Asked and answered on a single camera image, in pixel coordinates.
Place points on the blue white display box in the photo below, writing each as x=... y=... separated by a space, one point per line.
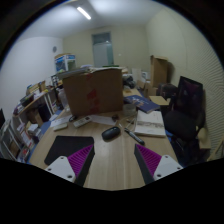
x=65 y=62

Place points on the grey door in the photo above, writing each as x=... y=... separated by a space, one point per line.
x=102 y=49

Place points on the black office chair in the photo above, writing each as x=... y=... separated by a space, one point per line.
x=186 y=115

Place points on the large brown cardboard box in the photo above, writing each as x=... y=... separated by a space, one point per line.
x=96 y=92

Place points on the white remote control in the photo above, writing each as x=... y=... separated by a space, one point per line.
x=82 y=121

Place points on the white open book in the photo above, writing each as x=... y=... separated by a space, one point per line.
x=150 y=124

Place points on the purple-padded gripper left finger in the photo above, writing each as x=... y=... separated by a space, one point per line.
x=75 y=167

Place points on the black mouse pad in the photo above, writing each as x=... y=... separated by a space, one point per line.
x=66 y=146

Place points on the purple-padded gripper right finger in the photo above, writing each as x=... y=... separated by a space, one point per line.
x=154 y=166

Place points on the black marker pen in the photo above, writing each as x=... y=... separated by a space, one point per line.
x=136 y=138

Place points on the dark blue book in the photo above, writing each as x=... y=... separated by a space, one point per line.
x=142 y=103

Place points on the white paper sheet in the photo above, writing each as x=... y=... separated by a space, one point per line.
x=102 y=120

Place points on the tall cardboard box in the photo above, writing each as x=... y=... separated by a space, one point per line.
x=159 y=70

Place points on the black computer mouse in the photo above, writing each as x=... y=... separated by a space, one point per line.
x=111 y=133

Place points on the ceiling fluorescent light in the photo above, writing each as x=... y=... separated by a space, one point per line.
x=84 y=13

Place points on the wooden bookshelf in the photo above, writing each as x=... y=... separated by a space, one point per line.
x=39 y=106

